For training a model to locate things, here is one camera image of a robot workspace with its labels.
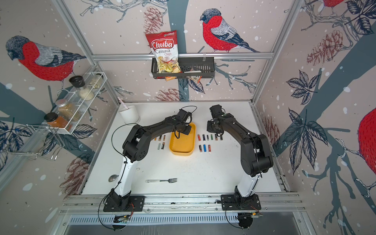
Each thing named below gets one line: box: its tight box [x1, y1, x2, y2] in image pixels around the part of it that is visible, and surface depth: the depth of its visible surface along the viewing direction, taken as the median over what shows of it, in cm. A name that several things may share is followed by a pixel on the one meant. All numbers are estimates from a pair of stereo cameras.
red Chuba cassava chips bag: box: [145, 30, 183, 82], surface depth 85 cm
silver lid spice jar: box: [55, 98, 82, 122], surface depth 67 cm
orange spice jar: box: [44, 112, 72, 132], surface depth 63 cm
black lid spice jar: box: [68, 75, 95, 101], surface depth 76 cm
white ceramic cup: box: [118, 105, 140, 125], surface depth 103 cm
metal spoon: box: [108, 174, 119, 183], surface depth 84 cm
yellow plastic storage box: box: [168, 122, 197, 157], surface depth 95 cm
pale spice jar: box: [89, 73, 104, 89], surface depth 87 cm
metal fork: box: [144, 178, 178, 184], surface depth 83 cm
